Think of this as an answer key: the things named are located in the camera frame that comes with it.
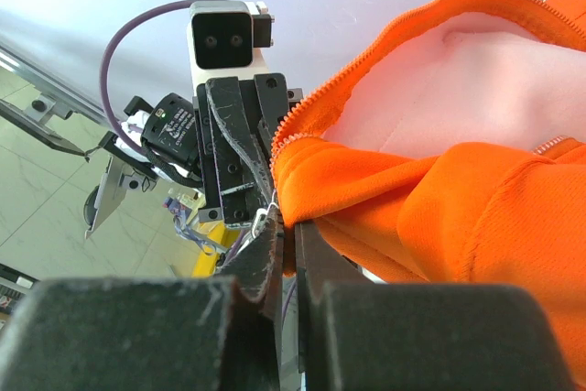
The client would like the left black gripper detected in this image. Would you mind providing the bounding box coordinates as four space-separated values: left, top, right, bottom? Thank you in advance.
194 72 302 229

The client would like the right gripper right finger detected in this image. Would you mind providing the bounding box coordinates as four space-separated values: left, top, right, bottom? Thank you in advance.
295 222 573 390

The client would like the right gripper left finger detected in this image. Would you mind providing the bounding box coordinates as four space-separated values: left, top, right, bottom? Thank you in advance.
1 210 284 390

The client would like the orange zip jacket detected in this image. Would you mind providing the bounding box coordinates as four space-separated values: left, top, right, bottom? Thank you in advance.
271 0 585 390

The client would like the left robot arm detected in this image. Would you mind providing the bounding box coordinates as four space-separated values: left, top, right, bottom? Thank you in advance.
125 73 303 229

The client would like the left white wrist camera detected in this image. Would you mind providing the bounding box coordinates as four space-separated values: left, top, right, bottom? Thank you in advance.
187 0 275 87

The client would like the left aluminium frame post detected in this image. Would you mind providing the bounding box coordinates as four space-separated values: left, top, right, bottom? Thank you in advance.
1 44 105 160

